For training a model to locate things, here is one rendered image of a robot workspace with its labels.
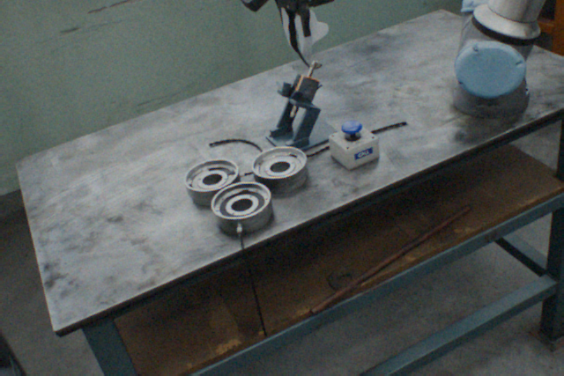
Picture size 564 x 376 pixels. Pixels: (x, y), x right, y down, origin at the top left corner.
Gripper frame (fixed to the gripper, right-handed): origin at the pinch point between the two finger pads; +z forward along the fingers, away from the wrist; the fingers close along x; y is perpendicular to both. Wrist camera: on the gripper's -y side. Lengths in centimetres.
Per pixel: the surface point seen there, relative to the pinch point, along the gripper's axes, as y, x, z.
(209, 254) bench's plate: -32.5, -21.6, 19.5
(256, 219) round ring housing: -23.1, -22.0, 16.7
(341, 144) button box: -0.9, -14.3, 14.6
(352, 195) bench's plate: -5.0, -23.8, 19.2
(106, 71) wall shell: -16, 150, 51
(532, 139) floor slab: 126, 52, 98
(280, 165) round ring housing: -11.6, -9.0, 17.5
